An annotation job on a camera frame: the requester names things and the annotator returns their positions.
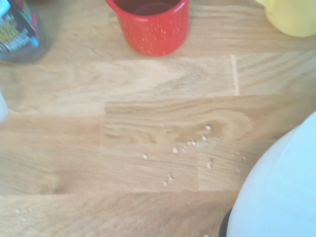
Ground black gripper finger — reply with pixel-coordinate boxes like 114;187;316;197
218;208;233;237

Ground plain white bowl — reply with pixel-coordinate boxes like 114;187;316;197
225;115;316;237

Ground scattered cereal crumbs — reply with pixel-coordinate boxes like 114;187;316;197
142;124;248;187

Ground red speckled mug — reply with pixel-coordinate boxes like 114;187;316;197
105;0;191;57

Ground yellow mug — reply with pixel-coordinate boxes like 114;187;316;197
255;0;316;38

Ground dark spice jar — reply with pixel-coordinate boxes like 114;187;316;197
0;0;52;64

